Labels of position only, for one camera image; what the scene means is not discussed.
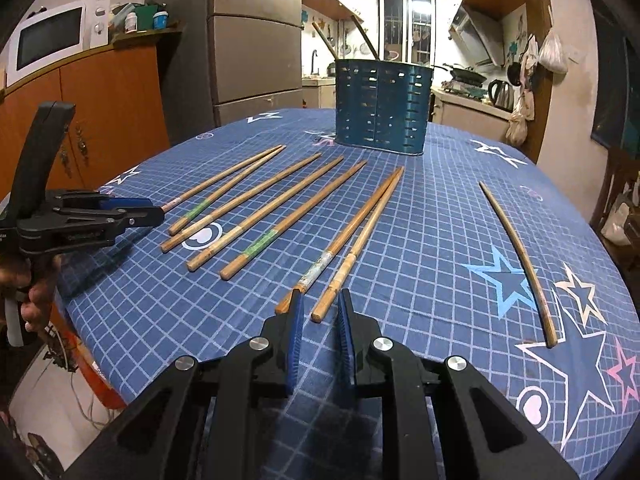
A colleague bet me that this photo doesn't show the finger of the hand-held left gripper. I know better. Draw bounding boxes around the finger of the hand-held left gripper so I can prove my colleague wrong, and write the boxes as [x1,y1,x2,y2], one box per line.
[49,189,154,212]
[30,207,166,234]

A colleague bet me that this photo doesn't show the steel electric kettle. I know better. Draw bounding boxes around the steel electric kettle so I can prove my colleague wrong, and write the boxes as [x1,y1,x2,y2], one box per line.
[487,79,516,113]

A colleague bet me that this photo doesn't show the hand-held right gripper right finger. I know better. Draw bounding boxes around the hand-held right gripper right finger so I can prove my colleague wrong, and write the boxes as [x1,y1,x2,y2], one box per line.
[336,289,596,480]

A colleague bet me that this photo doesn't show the white microwave oven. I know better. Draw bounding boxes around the white microwave oven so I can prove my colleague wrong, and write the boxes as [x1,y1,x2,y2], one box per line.
[5,4,109,89]

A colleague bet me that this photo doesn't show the dark window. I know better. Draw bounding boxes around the dark window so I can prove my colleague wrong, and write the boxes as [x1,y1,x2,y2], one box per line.
[590,9,640,144]

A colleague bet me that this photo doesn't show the hanging white plastic bag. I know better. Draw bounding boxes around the hanging white plastic bag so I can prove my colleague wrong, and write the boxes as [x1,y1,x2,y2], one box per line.
[537,25,570,74]

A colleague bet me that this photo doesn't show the blue perforated utensil holder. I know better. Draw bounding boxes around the blue perforated utensil holder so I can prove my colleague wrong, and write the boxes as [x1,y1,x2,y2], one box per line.
[334,58,434,157]

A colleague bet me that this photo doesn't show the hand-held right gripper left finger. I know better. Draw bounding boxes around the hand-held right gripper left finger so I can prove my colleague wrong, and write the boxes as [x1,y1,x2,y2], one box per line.
[65,290,305,480]

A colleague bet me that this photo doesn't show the range hood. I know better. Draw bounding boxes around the range hood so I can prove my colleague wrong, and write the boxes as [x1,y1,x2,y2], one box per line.
[448,5,506,67]

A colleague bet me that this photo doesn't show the green plastic container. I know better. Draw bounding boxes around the green plastic container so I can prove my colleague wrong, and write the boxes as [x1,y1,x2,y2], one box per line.
[135,4,161,31]

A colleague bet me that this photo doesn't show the wooden chair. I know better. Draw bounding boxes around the wooden chair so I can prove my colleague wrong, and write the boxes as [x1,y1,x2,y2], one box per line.
[589,146,640,262]

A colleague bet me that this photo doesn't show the dark chopstick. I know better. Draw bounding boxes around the dark chopstick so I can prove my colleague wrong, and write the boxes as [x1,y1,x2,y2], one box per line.
[312,21,341,62]
[351,16,382,62]

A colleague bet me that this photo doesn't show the black wok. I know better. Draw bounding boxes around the black wok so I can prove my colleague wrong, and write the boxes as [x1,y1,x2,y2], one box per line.
[442,63,489,86]

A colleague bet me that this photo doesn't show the barred kitchen window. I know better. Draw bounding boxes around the barred kitchen window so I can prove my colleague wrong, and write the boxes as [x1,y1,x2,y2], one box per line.
[377,0,434,68]

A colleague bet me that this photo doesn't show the wooden chopstick green band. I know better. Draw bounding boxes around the wooden chopstick green band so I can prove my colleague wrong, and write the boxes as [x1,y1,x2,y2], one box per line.
[220,160,368,281]
[168,146,288,236]
[160,152,323,253]

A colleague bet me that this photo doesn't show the person's left hand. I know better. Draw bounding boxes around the person's left hand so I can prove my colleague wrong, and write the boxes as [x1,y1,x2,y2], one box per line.
[0,255,63,335]

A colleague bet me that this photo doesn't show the hanging beige bags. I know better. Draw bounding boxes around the hanging beige bags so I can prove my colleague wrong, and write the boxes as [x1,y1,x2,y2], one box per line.
[505,89,536,147]

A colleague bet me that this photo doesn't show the curved wooden chopstick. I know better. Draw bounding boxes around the curved wooden chopstick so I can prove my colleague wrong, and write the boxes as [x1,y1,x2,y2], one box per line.
[479,181,559,349]

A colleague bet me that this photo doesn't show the wooden chopstick pink tip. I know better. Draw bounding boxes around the wooden chopstick pink tip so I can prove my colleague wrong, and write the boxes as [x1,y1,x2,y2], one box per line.
[161,145,284,211]

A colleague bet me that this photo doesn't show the grey refrigerator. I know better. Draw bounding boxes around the grey refrigerator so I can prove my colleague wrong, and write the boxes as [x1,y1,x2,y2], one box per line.
[207,0,305,127]

